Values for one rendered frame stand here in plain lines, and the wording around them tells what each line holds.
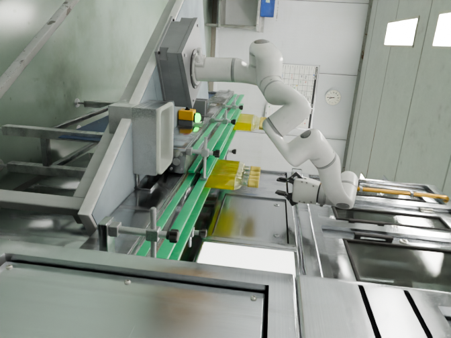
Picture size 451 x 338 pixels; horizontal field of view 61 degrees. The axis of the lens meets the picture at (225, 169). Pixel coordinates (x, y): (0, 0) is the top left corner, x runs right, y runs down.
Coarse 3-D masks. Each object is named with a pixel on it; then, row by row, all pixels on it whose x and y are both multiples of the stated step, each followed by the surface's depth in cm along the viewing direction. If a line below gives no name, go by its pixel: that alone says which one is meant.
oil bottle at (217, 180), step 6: (210, 174) 155; (216, 174) 156; (222, 174) 156; (228, 174) 157; (234, 174) 157; (210, 180) 155; (216, 180) 155; (222, 180) 155; (228, 180) 154; (234, 180) 154; (240, 180) 155; (204, 186) 157; (210, 186) 156; (216, 186) 156; (222, 186) 156; (228, 186) 155; (234, 186) 155; (240, 186) 156
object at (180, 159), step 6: (174, 150) 143; (180, 150) 143; (174, 156) 144; (180, 156) 143; (186, 156) 143; (174, 162) 144; (180, 162) 144; (186, 162) 144; (168, 168) 145; (174, 168) 145; (180, 168) 145; (186, 168) 146
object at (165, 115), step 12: (168, 108) 135; (156, 120) 121; (168, 120) 136; (156, 132) 122; (168, 132) 138; (156, 144) 124; (168, 144) 139; (156, 156) 125; (168, 156) 140; (156, 168) 126
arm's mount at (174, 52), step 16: (176, 32) 146; (192, 32) 147; (160, 48) 139; (176, 48) 139; (192, 48) 148; (160, 64) 141; (176, 64) 140; (160, 80) 147; (176, 80) 146; (192, 80) 151; (176, 96) 152; (192, 96) 154
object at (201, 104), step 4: (196, 100) 205; (200, 100) 206; (204, 100) 207; (196, 104) 205; (200, 104) 205; (204, 104) 205; (196, 108) 206; (200, 108) 206; (204, 108) 206; (196, 112) 207; (200, 112) 206; (204, 112) 206
